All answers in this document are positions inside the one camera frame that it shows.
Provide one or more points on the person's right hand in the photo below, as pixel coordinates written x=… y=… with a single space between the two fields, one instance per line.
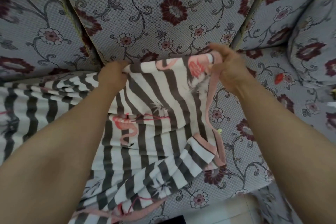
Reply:
x=233 y=71

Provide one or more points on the person's left hand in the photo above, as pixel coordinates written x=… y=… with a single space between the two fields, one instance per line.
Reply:
x=113 y=76

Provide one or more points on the red scrap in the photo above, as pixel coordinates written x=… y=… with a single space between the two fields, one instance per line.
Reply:
x=278 y=78

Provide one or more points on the grey white striped flamingo blanket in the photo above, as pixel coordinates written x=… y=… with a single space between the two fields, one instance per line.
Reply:
x=162 y=100

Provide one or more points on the grey floral sofa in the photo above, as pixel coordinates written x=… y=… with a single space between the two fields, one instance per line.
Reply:
x=157 y=21

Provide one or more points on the person's left forearm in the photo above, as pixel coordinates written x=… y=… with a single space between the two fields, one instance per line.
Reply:
x=52 y=158

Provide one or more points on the person's right forearm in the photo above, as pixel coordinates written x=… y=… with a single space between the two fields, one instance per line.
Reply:
x=288 y=153

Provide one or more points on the dark navy trousers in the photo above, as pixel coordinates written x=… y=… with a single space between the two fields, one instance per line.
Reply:
x=178 y=220

